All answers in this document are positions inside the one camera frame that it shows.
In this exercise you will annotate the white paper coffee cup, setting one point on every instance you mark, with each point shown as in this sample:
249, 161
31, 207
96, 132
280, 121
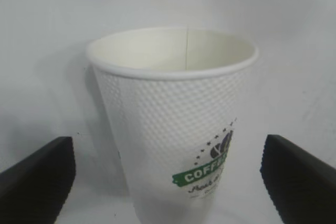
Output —
168, 119

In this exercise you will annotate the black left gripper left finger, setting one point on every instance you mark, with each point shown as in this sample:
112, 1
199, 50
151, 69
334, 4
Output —
36, 187

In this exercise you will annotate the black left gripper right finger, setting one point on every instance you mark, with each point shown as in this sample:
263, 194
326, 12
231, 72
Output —
302, 187

